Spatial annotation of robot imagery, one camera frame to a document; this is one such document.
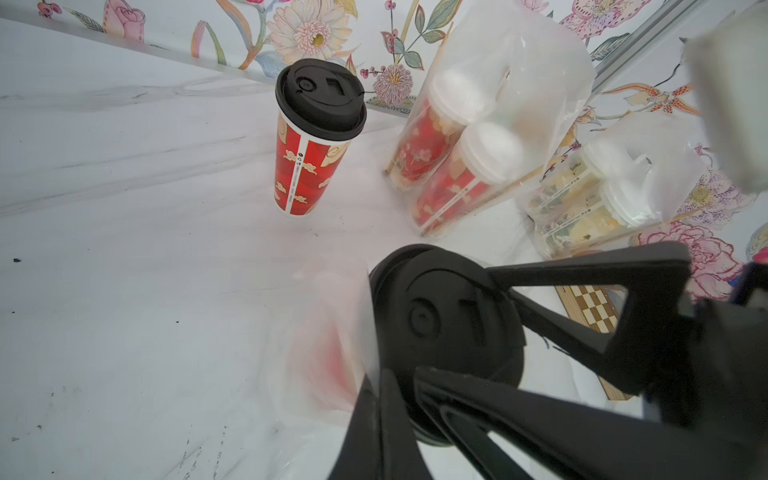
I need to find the red cup white lid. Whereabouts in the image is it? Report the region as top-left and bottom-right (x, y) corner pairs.
(387, 69), (489, 191)
(411, 122), (525, 237)

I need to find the red cup black lid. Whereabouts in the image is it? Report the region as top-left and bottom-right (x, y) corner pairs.
(369, 244), (526, 447)
(273, 59), (367, 218)

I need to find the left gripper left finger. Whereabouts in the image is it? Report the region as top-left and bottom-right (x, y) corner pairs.
(327, 376), (382, 480)

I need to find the wooden chessboard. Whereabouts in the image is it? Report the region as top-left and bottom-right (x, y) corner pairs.
(555, 284), (635, 402)

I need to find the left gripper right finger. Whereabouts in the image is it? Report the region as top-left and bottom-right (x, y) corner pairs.
(379, 369), (433, 480)

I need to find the cream cup white lid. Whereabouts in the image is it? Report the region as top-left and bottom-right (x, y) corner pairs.
(533, 180), (661, 259)
(522, 140), (634, 218)

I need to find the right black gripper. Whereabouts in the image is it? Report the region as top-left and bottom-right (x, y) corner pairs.
(414, 242), (767, 479)

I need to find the clear plastic carrier bag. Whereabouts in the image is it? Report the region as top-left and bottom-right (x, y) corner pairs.
(519, 113), (706, 259)

